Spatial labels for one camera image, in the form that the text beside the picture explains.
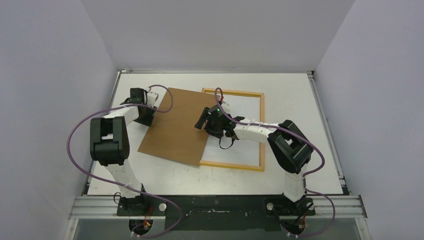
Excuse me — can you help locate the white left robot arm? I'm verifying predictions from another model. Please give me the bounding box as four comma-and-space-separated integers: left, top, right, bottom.
90, 88, 159, 216

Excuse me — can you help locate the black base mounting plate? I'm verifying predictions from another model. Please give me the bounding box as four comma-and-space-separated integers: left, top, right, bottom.
114, 194, 316, 235

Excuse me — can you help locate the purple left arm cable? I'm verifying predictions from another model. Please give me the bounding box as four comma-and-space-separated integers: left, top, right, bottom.
66, 84, 183, 240

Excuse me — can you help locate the brown cardboard backing board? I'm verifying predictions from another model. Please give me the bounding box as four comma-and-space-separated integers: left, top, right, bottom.
137, 87, 216, 166

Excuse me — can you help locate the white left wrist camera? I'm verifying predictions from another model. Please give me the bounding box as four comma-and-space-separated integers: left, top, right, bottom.
145, 91, 159, 107

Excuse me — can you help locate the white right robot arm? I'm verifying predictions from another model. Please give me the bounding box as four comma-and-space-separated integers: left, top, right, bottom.
194, 105, 316, 215

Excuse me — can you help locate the yellow wooden picture frame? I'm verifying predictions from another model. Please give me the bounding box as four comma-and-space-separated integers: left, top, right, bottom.
199, 89, 269, 172

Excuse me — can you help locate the printed building photo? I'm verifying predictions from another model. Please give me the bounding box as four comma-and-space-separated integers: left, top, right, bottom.
201, 94, 261, 166

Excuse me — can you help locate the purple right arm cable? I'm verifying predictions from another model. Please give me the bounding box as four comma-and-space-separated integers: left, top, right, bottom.
214, 87, 336, 239

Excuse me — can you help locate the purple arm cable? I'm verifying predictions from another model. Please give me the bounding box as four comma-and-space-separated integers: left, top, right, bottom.
66, 84, 183, 240
214, 87, 336, 239

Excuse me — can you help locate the aluminium front rail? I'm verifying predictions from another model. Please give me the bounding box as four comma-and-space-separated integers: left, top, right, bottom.
69, 195, 368, 220

